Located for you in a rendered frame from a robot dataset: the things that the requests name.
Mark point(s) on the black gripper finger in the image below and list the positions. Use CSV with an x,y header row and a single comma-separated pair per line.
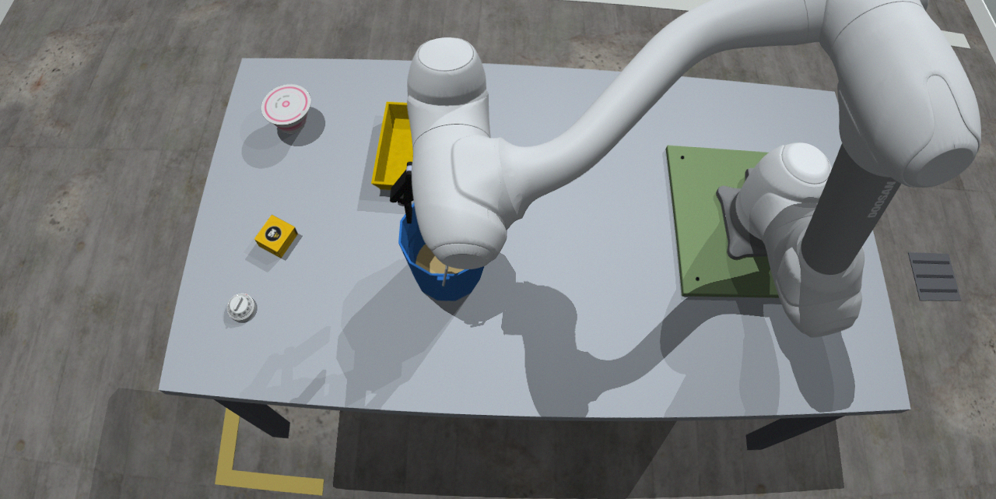
x,y
401,192

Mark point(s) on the yellow shallow tray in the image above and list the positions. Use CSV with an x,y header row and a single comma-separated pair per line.
x,y
394,149

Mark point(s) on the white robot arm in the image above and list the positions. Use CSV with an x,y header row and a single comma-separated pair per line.
x,y
906,107

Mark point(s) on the white and pink yogurt cup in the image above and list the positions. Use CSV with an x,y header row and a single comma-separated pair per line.
x,y
285,107

